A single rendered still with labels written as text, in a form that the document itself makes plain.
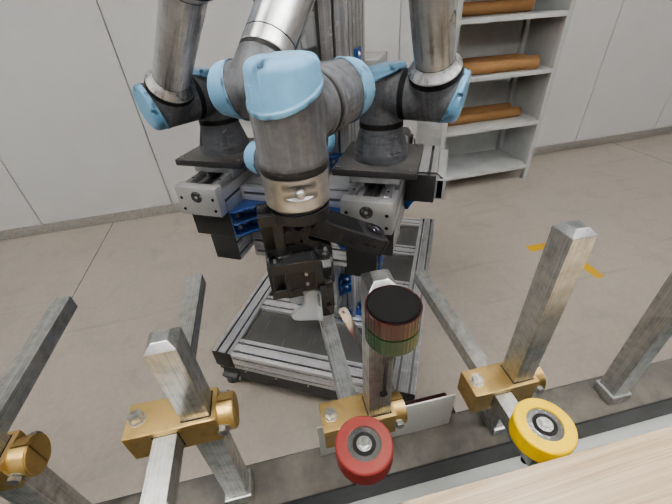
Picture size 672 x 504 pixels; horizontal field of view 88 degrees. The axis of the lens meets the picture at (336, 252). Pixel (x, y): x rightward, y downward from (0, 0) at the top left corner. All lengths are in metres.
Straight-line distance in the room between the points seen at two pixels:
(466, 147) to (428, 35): 2.93
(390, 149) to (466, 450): 0.69
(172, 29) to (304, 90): 0.57
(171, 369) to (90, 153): 2.88
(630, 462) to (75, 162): 3.31
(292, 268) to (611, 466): 0.47
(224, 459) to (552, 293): 0.52
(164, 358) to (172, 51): 0.67
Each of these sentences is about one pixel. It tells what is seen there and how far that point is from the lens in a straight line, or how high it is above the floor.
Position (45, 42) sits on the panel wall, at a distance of 3.13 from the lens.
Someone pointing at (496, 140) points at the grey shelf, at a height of 0.22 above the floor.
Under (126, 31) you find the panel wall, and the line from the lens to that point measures 2.99.
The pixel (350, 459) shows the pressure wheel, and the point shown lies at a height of 0.91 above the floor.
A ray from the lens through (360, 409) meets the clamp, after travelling 0.61.
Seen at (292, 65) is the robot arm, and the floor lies 1.35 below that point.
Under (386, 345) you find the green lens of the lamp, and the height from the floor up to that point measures 1.11.
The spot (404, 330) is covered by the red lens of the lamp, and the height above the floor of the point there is 1.13.
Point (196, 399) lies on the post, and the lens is 0.49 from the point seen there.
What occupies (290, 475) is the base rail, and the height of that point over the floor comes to 0.70.
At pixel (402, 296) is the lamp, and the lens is 0.38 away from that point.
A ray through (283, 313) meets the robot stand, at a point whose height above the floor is 0.22.
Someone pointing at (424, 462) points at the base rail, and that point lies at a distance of 0.76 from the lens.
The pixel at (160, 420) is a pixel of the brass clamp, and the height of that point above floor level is 0.97.
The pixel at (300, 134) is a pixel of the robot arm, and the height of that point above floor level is 1.30.
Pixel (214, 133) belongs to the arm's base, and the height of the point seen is 1.10.
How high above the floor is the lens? 1.40
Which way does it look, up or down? 36 degrees down
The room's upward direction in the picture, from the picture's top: 4 degrees counter-clockwise
